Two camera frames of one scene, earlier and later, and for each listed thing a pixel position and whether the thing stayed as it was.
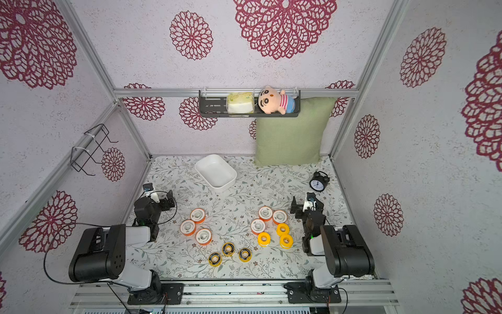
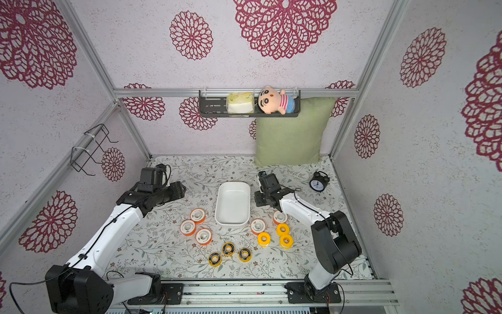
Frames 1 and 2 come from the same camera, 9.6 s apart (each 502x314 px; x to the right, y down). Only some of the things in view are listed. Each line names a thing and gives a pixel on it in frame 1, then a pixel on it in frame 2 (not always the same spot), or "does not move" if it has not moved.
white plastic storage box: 216,173 → 233,204
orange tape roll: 203,236 does not move
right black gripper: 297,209 → 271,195
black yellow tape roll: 214,259 does not move
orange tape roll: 280,216 does not move
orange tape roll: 197,215 does not move
